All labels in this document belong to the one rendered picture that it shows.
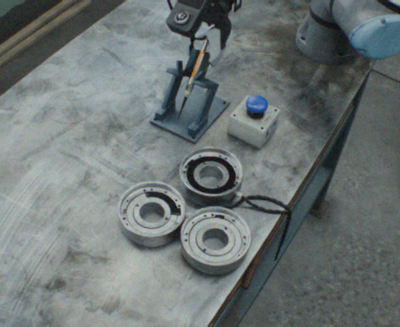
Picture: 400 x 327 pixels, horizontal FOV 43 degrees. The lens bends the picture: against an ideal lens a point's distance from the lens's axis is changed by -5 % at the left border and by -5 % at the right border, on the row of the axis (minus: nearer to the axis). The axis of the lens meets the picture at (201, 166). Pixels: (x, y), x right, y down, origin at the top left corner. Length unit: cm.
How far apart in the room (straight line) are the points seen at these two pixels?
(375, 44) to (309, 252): 97
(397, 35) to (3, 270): 80
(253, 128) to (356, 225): 105
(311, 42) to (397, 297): 98
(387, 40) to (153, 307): 63
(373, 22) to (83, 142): 57
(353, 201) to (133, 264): 130
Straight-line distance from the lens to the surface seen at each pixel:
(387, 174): 213
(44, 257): 83
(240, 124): 95
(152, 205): 84
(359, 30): 100
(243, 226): 82
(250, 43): 120
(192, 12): 81
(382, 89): 250
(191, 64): 93
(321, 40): 116
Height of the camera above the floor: 150
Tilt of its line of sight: 50 degrees down
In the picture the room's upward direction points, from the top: 5 degrees clockwise
